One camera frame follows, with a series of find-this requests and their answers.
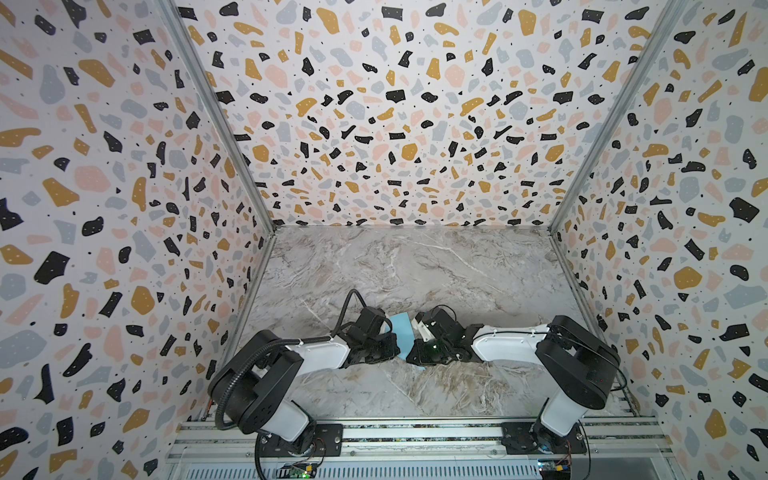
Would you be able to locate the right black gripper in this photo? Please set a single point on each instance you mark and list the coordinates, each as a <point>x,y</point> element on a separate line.
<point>426,349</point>

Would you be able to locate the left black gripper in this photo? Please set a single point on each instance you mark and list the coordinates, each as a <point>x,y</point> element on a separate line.
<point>390,348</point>

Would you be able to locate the light blue paper sheet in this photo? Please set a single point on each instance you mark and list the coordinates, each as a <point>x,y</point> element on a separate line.
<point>405,337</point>

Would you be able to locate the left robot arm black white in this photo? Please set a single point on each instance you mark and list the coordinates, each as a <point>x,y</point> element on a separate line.
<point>249,391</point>

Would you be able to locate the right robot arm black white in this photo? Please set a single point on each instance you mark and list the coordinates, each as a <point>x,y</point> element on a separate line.
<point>582,366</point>

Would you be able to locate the left green circuit board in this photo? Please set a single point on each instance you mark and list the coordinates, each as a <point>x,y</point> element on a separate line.
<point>297,470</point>

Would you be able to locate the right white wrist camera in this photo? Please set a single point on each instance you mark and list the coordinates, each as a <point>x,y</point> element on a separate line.
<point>421,332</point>

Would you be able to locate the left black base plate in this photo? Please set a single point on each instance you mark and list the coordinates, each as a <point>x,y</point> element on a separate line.
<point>317,440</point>

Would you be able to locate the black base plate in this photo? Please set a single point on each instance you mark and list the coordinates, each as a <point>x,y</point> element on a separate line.
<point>520,438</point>
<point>317,440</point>

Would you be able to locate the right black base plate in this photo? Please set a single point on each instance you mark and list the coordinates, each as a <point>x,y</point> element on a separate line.
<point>520,438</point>

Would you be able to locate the right circuit board with wires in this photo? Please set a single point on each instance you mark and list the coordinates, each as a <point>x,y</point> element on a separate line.
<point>554,469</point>

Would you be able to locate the aluminium front rail frame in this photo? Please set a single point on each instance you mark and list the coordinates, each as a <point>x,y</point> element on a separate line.
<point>439,448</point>

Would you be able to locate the left aluminium corner post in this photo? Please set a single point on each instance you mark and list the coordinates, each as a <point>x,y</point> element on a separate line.
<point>179,36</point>

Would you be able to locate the aluminium corner post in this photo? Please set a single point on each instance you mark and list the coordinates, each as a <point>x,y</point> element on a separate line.
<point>179,36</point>
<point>669,16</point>

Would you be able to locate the right aluminium corner post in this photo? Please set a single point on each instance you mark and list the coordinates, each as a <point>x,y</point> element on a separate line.
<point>669,16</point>

